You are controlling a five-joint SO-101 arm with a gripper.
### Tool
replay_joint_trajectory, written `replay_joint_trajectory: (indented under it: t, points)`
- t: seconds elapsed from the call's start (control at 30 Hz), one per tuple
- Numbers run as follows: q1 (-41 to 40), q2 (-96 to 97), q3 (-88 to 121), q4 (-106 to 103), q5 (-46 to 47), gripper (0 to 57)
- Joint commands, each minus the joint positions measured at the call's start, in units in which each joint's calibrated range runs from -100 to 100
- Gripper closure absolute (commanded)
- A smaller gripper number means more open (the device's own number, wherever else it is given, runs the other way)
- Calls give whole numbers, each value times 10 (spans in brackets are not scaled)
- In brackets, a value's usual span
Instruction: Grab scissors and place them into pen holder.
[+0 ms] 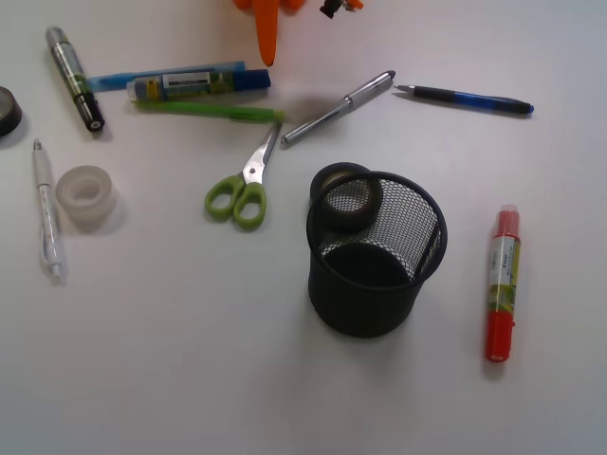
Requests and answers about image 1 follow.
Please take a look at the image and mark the green handled scissors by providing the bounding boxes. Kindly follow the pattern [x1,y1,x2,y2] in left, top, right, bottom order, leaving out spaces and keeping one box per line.
[205,121,282,231]

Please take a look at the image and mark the blue black ballpoint pen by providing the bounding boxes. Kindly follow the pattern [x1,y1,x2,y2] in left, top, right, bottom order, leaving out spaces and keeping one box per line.
[395,85,535,116]

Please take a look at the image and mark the green pen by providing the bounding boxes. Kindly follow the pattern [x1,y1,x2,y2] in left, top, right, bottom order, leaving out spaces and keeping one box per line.
[132,101,285,122]

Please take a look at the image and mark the black mesh pen holder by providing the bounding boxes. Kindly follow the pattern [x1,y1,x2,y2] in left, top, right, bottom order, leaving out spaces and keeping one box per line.
[306,171,448,338]

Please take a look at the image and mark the black tape roll at edge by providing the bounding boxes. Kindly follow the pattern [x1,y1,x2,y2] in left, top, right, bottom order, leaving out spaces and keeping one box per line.
[0,86,23,137]

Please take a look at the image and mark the light blue pen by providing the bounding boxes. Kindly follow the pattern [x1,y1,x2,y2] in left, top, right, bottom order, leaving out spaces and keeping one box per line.
[88,61,246,92]

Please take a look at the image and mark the white clear pen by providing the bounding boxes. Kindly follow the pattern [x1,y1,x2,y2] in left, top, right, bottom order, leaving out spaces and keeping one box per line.
[32,138,64,284]

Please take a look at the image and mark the black marker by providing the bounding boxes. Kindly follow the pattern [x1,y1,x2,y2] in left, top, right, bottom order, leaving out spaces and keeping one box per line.
[46,27,105,133]

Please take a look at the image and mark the blue marker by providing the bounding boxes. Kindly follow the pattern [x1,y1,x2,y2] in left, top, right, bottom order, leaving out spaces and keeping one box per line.
[126,69,271,101]

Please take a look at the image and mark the silver metal pen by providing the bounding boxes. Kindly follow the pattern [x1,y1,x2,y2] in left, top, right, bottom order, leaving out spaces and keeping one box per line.
[281,70,395,146]

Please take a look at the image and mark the red marker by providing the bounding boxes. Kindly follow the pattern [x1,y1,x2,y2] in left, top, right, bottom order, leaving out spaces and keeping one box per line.
[485,205,521,363]

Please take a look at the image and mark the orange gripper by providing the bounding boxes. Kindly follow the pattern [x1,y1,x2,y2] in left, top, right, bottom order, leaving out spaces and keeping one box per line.
[234,0,365,66]

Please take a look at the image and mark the clear tape roll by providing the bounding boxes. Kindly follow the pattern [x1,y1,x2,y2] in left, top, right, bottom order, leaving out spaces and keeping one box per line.
[55,165,118,224]

